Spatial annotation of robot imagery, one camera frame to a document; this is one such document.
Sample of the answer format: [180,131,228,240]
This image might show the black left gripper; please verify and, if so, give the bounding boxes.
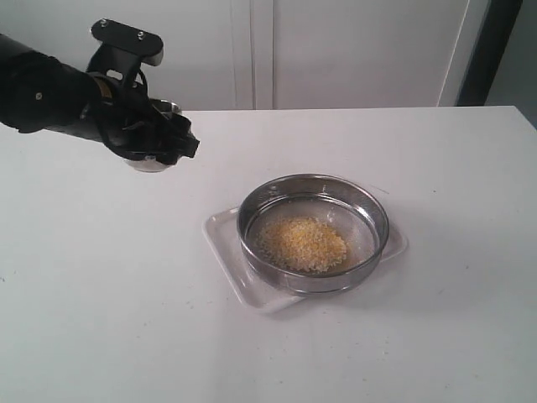
[84,71,200,165]

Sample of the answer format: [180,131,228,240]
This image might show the stainless steel cup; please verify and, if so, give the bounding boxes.
[124,99,182,173]

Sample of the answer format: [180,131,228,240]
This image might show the yellow grain mixture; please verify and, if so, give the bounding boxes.
[257,217,347,274]

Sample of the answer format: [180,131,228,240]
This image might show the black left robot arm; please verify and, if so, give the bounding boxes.
[1,33,200,167]

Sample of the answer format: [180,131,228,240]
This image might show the round steel mesh sieve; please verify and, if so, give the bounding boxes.
[237,174,390,296]

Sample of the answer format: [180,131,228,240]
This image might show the white rectangular tray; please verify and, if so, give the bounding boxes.
[201,208,409,316]

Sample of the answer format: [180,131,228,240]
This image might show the white cabinet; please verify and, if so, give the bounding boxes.
[1,1,488,110]

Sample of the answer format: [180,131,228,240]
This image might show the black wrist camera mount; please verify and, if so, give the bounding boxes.
[86,18,164,92]

